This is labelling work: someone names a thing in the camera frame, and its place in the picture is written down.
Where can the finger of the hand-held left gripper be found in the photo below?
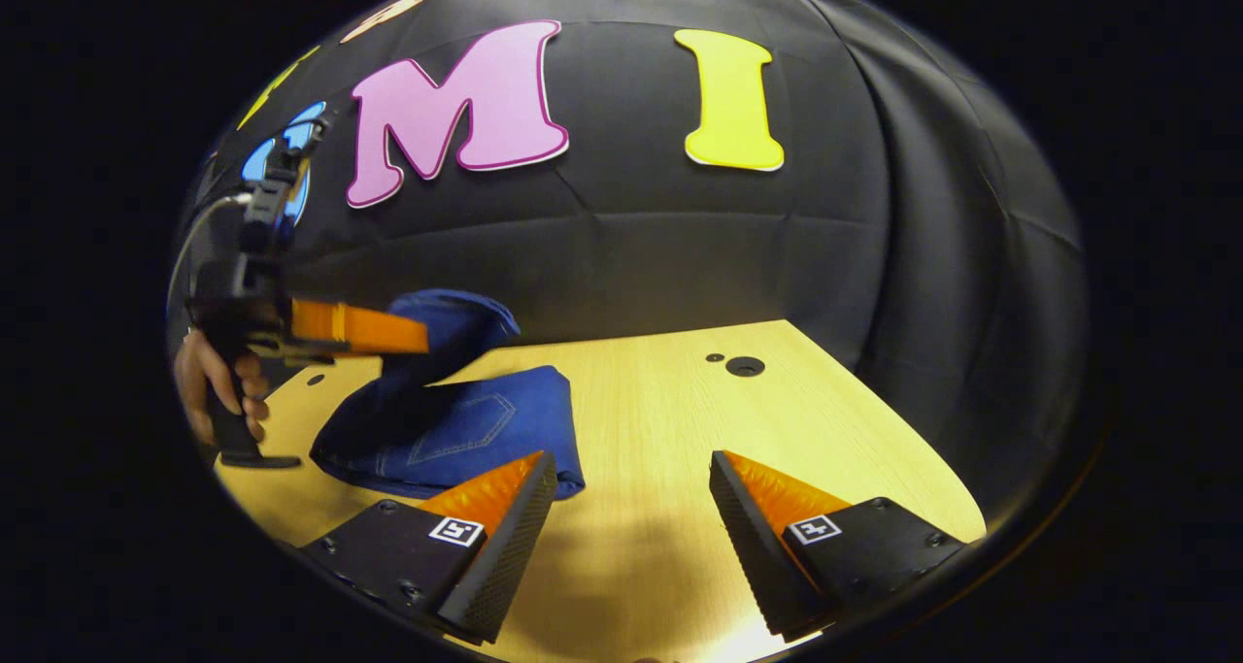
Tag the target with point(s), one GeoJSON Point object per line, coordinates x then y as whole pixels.
{"type": "Point", "coordinates": [359, 328]}

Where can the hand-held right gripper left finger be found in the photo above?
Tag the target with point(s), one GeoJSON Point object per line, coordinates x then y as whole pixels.
{"type": "Point", "coordinates": [505, 546]}

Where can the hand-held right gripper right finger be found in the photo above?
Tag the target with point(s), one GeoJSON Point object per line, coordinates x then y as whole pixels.
{"type": "Point", "coordinates": [753, 546]}

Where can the blue jeans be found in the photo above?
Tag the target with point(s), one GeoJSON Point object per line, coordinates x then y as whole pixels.
{"type": "Point", "coordinates": [456, 430]}

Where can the black backdrop cloth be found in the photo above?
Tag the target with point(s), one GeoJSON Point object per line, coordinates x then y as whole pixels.
{"type": "Point", "coordinates": [680, 246]}

